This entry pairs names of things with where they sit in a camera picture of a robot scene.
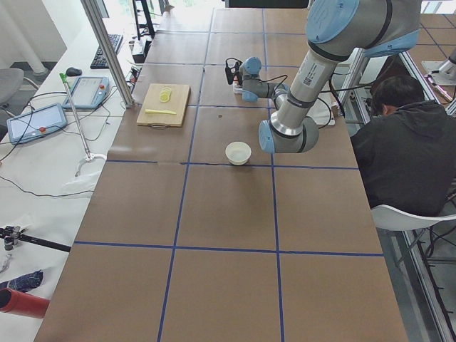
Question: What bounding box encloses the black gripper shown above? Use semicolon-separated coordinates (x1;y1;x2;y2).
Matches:
224;58;242;85

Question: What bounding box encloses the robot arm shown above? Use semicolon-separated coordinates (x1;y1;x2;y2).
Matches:
225;0;421;153
421;51;455;86

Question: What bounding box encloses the bamboo cutting board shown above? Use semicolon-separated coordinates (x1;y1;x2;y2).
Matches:
136;83;190;128

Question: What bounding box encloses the white round bowl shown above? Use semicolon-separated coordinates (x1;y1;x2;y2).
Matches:
225;141;252;165

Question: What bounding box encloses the yellow plastic knife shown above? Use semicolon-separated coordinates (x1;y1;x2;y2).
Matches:
144;109;177;115

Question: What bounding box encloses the black keyboard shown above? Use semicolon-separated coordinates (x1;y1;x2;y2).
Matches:
89;33;124;70

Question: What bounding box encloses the blue teach pendant far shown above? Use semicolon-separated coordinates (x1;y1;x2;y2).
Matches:
69;76;110;110

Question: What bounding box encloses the blue teach pendant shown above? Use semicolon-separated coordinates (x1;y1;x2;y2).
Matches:
6;103;68;145
69;76;110;110

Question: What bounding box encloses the black computer mouse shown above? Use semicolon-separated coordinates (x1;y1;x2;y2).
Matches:
66;67;83;77

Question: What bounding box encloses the metal reacher grabber tool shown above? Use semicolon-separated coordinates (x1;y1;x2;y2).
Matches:
59;73;107;177

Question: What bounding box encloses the person in dark jacket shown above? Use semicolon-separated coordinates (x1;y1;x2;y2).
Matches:
351;75;455;217

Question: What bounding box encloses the blue teach pendant near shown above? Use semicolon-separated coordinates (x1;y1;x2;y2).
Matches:
6;103;68;145

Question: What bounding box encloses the white chair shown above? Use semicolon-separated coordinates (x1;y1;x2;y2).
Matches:
370;203;456;268

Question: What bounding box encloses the black tripod rod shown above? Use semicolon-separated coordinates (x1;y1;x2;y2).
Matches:
0;226;71;252

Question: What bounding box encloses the red cylinder bottle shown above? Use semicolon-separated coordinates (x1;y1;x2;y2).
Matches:
1;288;50;318

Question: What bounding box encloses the aluminium frame post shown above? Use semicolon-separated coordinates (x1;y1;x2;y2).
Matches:
81;0;135;108

